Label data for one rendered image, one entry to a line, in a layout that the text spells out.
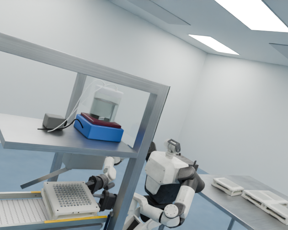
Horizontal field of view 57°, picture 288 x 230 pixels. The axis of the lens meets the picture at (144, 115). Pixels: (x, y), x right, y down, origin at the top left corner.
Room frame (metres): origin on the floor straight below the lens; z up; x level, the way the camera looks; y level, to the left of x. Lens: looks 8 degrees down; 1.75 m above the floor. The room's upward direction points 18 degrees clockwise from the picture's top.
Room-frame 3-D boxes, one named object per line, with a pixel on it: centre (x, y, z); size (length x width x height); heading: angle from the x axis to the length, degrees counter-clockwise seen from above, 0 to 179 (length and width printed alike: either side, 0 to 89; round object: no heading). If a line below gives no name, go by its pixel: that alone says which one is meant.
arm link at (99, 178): (1.56, 0.16, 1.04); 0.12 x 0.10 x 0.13; 161
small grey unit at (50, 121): (1.28, 0.41, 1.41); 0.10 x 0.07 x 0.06; 129
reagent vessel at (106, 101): (1.41, 0.21, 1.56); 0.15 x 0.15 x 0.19
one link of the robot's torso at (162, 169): (1.78, -0.30, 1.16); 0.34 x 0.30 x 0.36; 39
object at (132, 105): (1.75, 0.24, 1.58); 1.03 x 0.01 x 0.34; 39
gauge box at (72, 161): (1.49, 0.26, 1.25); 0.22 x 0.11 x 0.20; 129
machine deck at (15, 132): (1.26, 0.33, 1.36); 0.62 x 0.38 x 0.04; 129
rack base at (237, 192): (2.70, -1.07, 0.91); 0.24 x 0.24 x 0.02; 45
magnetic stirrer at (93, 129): (1.41, 0.22, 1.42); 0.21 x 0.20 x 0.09; 39
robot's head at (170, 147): (1.75, -0.24, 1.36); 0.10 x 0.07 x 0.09; 39
